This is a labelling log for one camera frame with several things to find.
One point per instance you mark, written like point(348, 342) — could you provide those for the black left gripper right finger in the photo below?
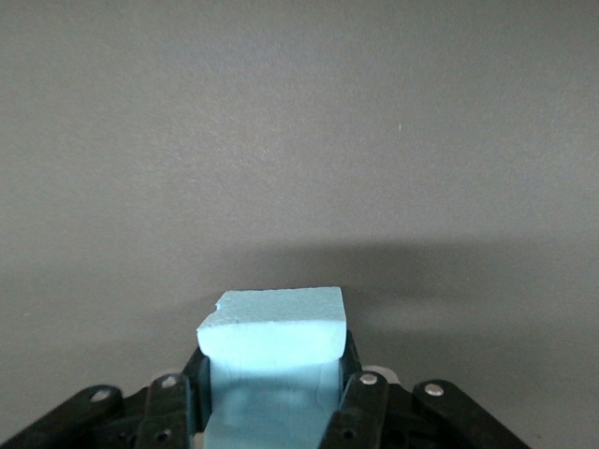
point(369, 402)

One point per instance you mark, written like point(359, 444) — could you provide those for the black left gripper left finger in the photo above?
point(164, 407)

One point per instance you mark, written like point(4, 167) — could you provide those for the light blue foam block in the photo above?
point(271, 355)

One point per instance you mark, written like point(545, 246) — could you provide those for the dark grey table mat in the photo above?
point(299, 140)

